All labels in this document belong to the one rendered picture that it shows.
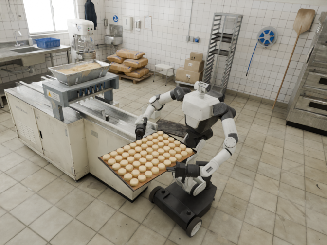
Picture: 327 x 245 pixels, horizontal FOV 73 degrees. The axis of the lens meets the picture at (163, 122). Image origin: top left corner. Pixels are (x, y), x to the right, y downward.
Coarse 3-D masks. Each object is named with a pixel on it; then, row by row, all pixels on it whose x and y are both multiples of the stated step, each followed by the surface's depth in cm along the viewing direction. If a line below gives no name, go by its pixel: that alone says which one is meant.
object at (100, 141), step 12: (84, 120) 233; (108, 120) 230; (120, 120) 234; (96, 132) 228; (108, 132) 217; (132, 132) 215; (96, 144) 237; (108, 144) 224; (120, 144) 212; (96, 156) 246; (96, 168) 256; (108, 168) 241; (108, 180) 251; (120, 180) 236; (120, 192) 251; (132, 192) 232
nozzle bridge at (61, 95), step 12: (108, 72) 261; (48, 84) 215; (60, 84) 218; (84, 84) 223; (96, 84) 243; (108, 84) 257; (48, 96) 219; (60, 96) 206; (72, 96) 222; (84, 96) 229; (108, 96) 273; (60, 108) 218; (60, 120) 223
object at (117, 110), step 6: (42, 78) 310; (96, 102) 259; (102, 102) 255; (108, 108) 251; (114, 108) 245; (120, 114) 243; (126, 114) 237; (132, 114) 235; (132, 120) 235; (150, 126) 223; (156, 126) 220
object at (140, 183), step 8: (136, 152) 162; (168, 152) 165; (192, 152) 167; (104, 160) 151; (136, 160) 154; (176, 160) 157; (112, 168) 145; (120, 168) 146; (136, 168) 147; (120, 176) 139; (152, 176) 141
